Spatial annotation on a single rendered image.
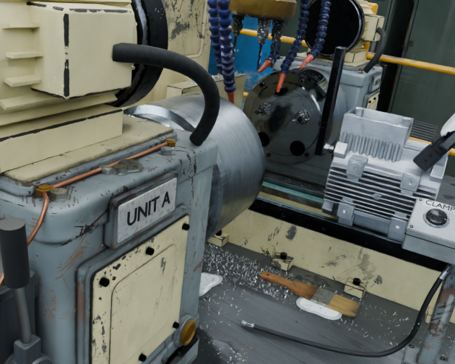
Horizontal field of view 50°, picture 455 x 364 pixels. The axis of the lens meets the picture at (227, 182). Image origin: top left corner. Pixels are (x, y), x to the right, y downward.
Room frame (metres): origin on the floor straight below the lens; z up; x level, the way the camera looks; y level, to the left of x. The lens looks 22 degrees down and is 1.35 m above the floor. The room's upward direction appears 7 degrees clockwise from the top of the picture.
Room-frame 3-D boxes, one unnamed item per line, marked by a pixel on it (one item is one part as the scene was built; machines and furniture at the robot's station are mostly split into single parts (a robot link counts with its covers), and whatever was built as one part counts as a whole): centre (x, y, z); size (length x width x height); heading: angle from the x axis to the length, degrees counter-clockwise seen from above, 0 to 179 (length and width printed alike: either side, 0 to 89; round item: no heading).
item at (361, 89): (1.60, -0.29, 0.99); 0.35 x 0.31 x 0.37; 155
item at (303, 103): (1.36, -0.18, 1.04); 0.41 x 0.25 x 0.25; 155
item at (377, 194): (0.94, -0.32, 1.01); 0.20 x 0.19 x 0.19; 67
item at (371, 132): (0.95, -0.28, 1.11); 0.12 x 0.11 x 0.07; 67
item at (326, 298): (0.83, -0.19, 0.80); 0.21 x 0.05 x 0.01; 65
